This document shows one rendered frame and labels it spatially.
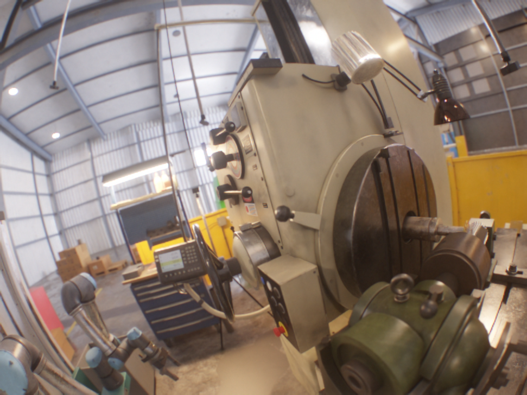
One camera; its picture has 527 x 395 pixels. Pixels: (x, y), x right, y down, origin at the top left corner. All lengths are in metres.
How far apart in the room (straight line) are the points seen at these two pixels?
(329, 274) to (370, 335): 0.34
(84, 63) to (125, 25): 2.43
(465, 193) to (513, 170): 0.68
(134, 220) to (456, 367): 2.77
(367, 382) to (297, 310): 0.26
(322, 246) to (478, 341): 0.46
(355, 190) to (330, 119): 0.24
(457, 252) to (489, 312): 0.35
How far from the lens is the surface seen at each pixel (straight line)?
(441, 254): 0.58
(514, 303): 0.92
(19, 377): 0.74
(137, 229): 2.74
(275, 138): 0.58
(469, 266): 0.57
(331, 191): 0.62
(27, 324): 1.29
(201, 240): 0.64
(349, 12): 1.25
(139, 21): 9.45
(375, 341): 0.36
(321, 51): 1.36
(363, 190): 0.60
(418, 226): 0.73
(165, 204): 2.65
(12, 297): 1.26
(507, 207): 2.81
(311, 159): 0.62
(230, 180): 0.95
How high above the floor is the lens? 1.57
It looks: 6 degrees down
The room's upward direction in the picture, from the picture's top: 16 degrees counter-clockwise
